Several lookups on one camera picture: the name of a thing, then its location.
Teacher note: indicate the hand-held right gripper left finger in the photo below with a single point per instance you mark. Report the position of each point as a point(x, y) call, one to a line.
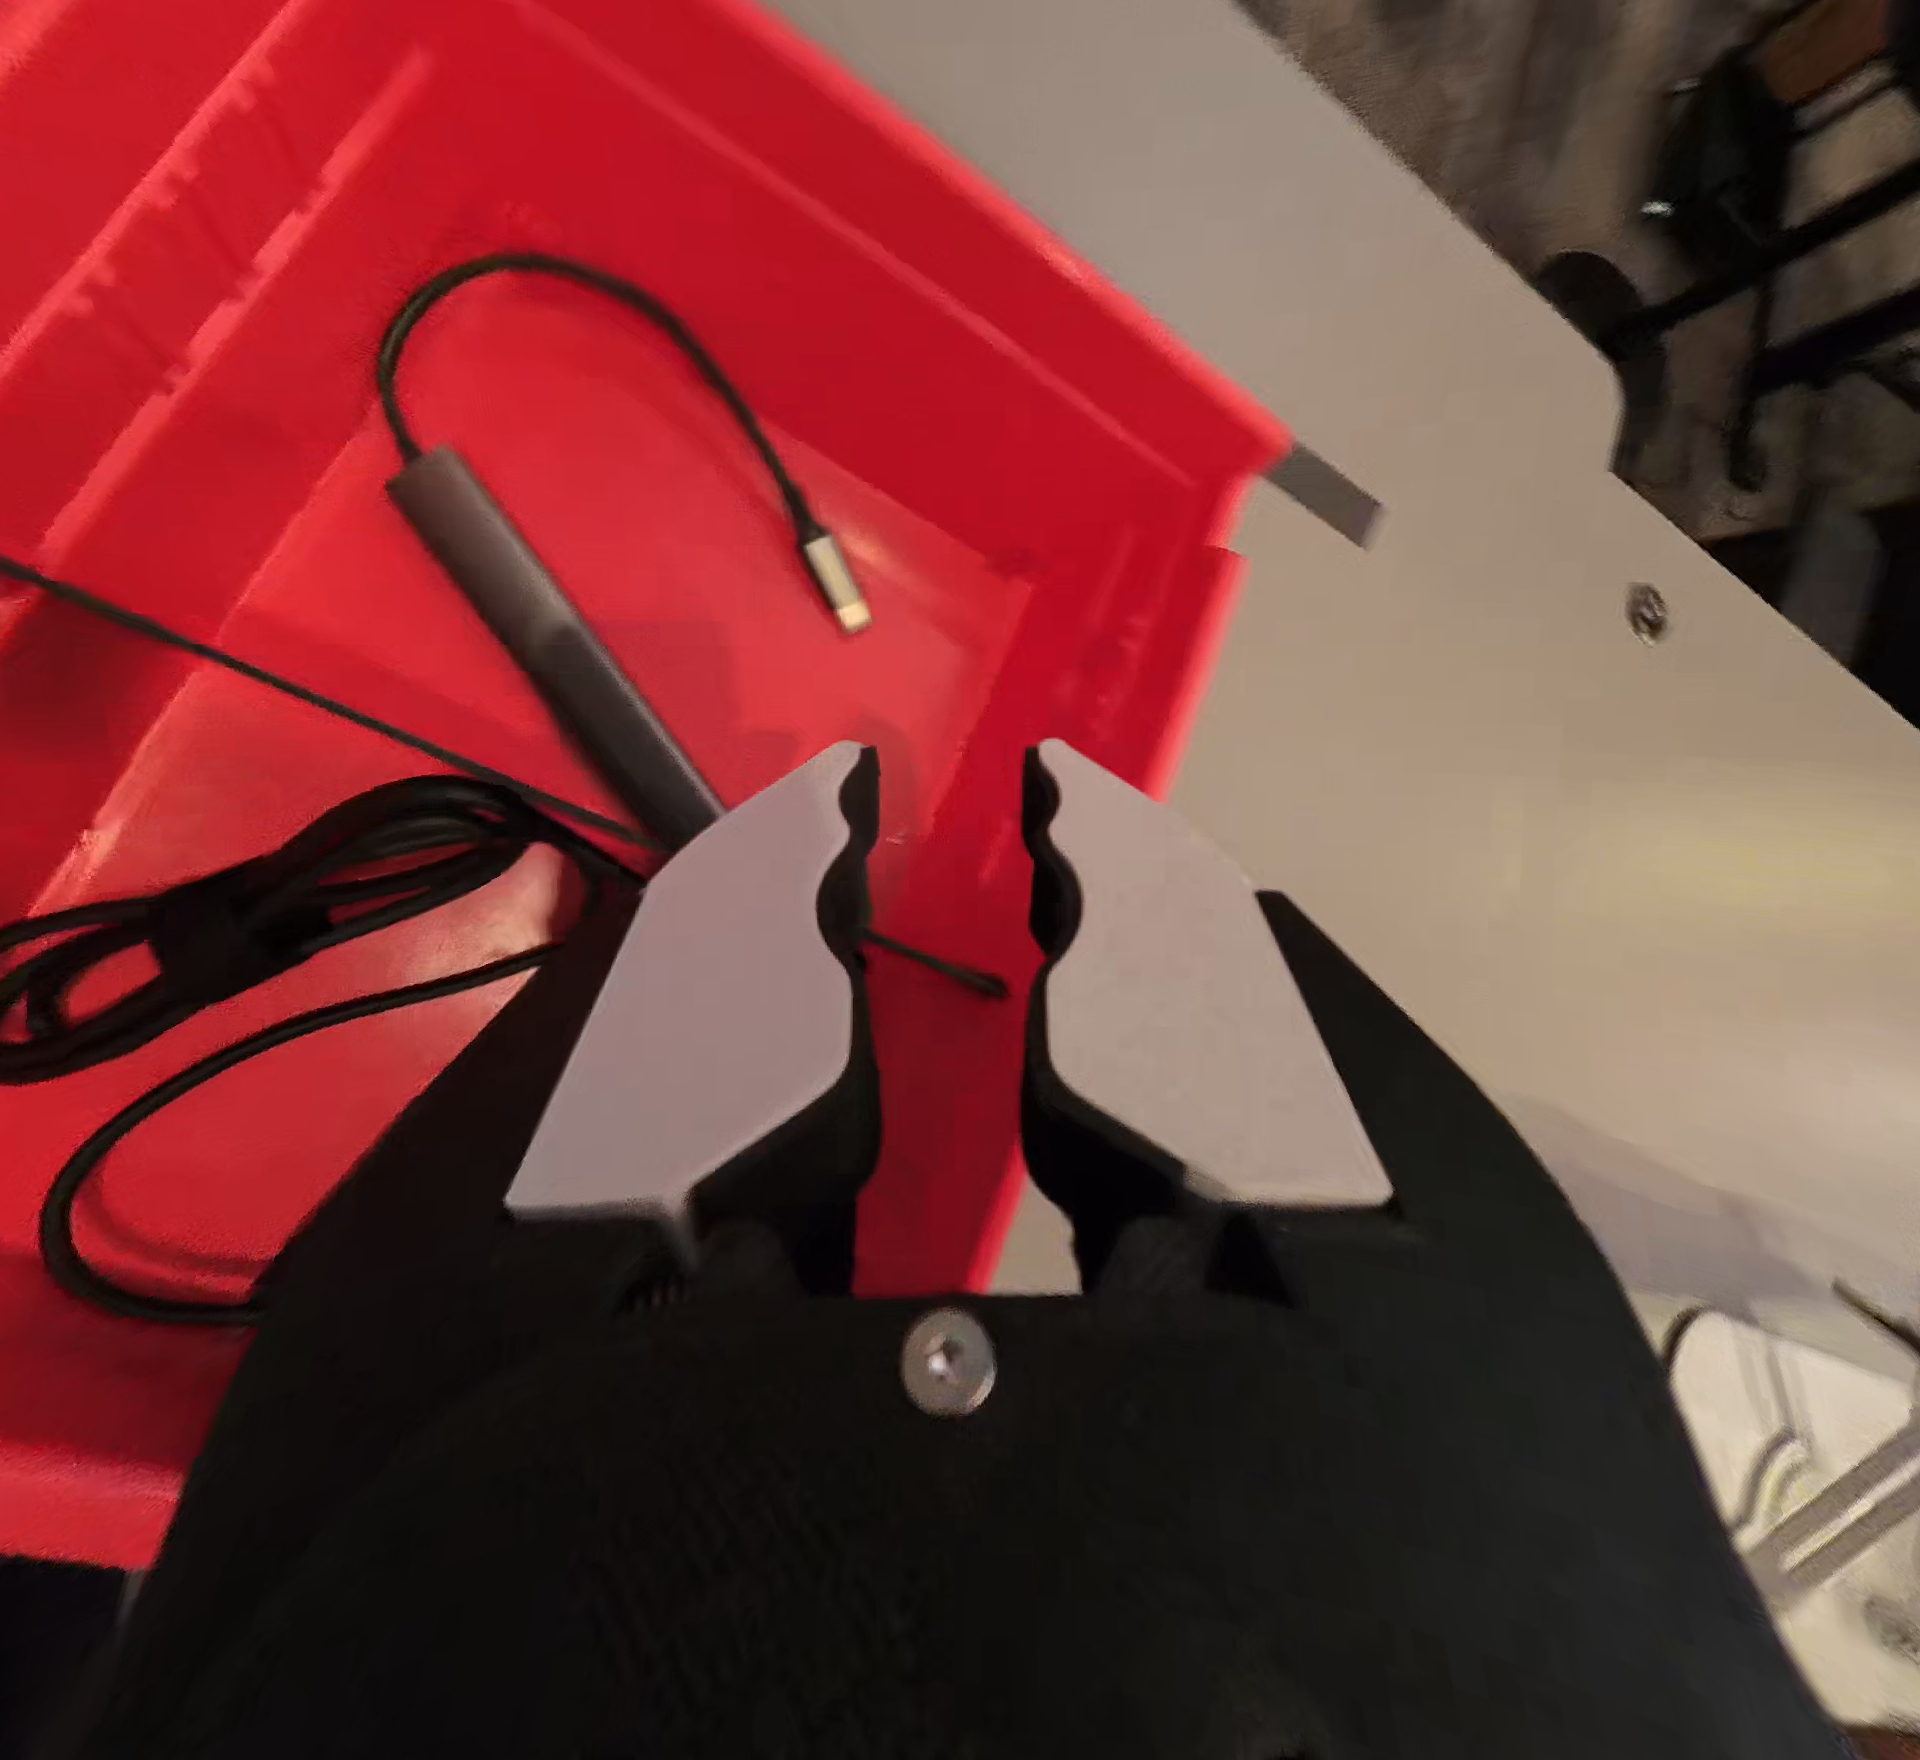
point(721, 1010)

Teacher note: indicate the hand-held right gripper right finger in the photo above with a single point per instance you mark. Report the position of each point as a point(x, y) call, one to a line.
point(1185, 1024)

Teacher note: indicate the dark grey usb hub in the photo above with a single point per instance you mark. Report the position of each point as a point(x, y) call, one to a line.
point(542, 636)

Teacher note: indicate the red plastic bin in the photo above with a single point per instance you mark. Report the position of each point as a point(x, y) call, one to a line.
point(751, 291)

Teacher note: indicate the grey metal strip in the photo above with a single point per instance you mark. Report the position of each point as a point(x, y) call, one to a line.
point(1327, 496)

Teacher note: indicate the round metal table screw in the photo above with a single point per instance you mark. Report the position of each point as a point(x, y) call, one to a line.
point(1647, 614)

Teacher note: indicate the white document stand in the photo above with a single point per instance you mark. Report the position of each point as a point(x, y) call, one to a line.
point(1786, 1460)

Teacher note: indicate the black chair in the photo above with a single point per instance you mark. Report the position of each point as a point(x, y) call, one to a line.
point(1725, 230)

